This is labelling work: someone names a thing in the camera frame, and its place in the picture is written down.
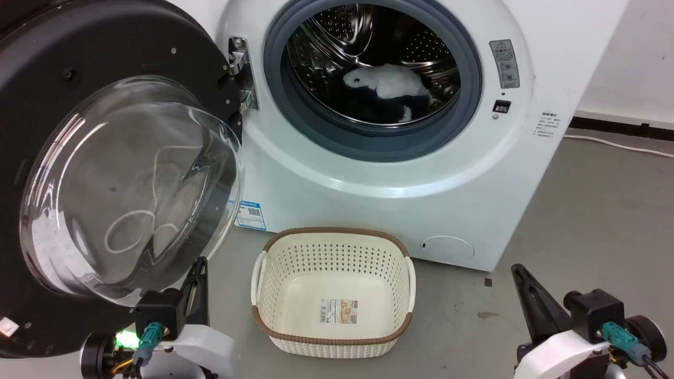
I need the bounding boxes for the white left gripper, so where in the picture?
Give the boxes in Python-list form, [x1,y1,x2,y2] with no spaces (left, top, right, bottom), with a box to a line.
[141,256,239,379]

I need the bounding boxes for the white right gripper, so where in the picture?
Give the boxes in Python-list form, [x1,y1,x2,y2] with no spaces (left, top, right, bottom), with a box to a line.
[511,263,614,379]

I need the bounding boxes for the black round washer door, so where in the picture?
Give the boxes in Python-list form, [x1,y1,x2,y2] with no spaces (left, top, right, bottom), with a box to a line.
[0,0,246,359]

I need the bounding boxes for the white front-load washing machine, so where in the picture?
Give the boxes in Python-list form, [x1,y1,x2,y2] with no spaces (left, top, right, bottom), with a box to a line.
[167,0,630,273]

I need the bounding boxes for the metal door hinge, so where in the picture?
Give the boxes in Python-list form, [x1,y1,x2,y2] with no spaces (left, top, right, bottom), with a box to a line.
[228,36,259,112]

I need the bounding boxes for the blue and white energy label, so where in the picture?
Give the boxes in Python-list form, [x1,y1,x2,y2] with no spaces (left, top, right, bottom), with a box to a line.
[235,200,267,231]

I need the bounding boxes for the cream laundry basket brown rim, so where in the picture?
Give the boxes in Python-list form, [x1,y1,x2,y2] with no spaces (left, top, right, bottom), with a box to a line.
[251,227,417,359]

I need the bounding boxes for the round drain filter cover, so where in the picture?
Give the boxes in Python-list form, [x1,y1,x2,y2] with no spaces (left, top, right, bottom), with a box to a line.
[420,235,475,262]

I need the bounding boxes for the paper product label on basket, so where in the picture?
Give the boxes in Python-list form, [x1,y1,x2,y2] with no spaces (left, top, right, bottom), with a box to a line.
[319,298,359,325]

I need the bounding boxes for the small text sticker on washer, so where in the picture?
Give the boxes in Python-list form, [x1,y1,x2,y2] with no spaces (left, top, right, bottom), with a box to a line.
[534,112,564,138]

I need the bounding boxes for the black baseboard strip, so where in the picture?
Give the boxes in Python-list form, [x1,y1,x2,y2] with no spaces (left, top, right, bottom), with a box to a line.
[569,116,674,141]

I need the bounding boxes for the grey warning label sticker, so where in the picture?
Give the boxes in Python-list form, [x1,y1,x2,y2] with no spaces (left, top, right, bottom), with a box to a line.
[489,39,521,89]

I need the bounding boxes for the white and black garment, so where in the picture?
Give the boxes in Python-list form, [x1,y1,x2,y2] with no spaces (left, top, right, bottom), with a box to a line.
[343,64,432,123]

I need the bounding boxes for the perforated steel washer drum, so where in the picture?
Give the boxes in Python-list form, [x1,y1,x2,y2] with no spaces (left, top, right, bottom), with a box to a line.
[286,4,462,127]

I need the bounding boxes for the teal left cable connector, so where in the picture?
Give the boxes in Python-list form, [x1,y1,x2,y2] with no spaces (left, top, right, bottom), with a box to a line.
[132,322,163,365]

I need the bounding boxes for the teal cable connector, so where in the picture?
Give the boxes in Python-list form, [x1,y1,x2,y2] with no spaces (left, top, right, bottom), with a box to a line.
[602,322,652,366]
[132,322,163,365]

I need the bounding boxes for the teal right cable connector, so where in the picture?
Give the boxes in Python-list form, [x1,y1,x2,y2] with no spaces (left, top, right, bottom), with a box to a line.
[602,322,652,366]

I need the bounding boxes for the white cable on floor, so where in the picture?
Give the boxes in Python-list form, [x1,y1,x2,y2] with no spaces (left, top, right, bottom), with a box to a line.
[563,134,674,158]

